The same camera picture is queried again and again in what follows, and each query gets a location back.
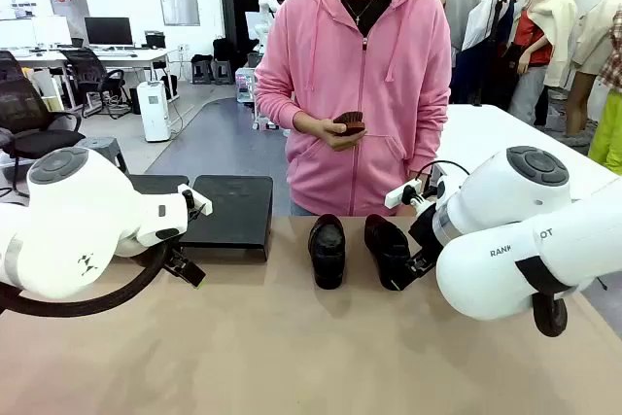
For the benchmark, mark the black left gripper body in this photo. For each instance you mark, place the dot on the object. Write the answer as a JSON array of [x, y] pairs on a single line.
[[176, 251]]

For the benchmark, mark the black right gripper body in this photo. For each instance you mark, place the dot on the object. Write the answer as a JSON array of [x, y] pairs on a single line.
[[424, 235]]

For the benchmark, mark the black textured buckle shoe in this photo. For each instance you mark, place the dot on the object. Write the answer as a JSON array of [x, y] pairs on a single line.
[[326, 254], [386, 250]]

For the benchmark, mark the brown shoe brush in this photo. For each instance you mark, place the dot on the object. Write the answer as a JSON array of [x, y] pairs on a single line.
[[351, 122]]

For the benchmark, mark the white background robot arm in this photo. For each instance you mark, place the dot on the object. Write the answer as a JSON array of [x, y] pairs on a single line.
[[268, 6]]

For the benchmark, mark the person's left forearm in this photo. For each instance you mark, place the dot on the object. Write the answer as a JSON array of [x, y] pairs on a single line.
[[427, 133]]

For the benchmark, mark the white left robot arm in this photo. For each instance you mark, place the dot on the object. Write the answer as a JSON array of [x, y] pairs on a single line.
[[73, 220]]

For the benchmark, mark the person's right forearm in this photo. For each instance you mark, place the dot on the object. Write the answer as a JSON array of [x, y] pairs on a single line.
[[286, 116]]

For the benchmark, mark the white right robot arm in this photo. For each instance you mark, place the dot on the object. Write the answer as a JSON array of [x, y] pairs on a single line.
[[510, 201]]

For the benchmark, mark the black shoe stand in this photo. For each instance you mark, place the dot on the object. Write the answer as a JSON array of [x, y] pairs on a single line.
[[155, 182], [233, 211]]

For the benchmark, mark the person's left hand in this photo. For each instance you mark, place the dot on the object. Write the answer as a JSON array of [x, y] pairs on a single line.
[[413, 174]]

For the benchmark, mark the person's right hand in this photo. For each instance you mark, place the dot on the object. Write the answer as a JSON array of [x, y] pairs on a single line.
[[335, 135]]

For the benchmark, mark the white table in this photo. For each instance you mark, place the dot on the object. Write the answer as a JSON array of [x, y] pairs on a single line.
[[481, 133]]

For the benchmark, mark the grey plastic stool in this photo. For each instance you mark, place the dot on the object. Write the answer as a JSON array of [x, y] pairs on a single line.
[[104, 145]]

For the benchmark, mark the white air purifier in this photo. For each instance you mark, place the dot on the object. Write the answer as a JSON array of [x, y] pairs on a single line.
[[153, 114]]

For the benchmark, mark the clear storage drawers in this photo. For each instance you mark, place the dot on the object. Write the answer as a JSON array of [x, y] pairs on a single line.
[[245, 87]]

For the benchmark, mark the black step stool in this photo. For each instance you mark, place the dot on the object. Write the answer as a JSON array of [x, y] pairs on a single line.
[[222, 72], [201, 70]]

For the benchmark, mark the person in pink hoodie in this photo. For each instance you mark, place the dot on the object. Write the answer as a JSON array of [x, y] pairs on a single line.
[[340, 70]]

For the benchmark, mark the white office desk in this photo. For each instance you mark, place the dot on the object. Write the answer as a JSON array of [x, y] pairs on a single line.
[[141, 54]]

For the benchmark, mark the black mesh office chair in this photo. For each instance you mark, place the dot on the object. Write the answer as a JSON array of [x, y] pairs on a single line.
[[87, 70]]

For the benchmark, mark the black backpack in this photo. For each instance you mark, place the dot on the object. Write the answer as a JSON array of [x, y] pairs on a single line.
[[224, 48]]

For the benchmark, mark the neon green trousers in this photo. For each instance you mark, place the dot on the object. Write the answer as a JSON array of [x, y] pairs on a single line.
[[610, 138]]

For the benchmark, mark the black printer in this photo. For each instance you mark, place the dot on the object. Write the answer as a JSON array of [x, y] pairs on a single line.
[[155, 40]]

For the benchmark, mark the mannequin in white navy jacket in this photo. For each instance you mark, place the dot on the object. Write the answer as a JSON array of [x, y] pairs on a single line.
[[481, 31]]

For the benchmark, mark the black computer monitor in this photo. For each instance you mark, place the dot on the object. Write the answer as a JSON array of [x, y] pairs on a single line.
[[108, 31]]

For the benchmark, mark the mannequin in grey tank top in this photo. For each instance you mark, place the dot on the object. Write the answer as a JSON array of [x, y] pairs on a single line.
[[459, 7]]

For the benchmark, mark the white computer monitor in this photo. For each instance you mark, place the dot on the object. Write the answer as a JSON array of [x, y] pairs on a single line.
[[17, 33], [51, 31]]

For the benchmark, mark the mannequin in beige coat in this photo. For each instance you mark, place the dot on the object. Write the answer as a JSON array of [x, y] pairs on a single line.
[[559, 21]]

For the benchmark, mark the mannequin with bucket hat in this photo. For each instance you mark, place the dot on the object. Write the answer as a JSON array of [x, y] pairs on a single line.
[[600, 36]]

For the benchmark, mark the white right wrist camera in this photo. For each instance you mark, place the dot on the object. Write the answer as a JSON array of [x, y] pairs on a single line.
[[401, 194]]

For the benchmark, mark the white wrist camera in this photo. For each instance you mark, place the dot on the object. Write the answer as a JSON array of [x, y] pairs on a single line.
[[199, 203], [401, 194]]

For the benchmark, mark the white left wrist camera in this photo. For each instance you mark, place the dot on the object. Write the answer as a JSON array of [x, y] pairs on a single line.
[[199, 203]]

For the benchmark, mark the grey wall notice board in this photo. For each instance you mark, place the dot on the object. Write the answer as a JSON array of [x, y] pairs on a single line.
[[68, 11]]

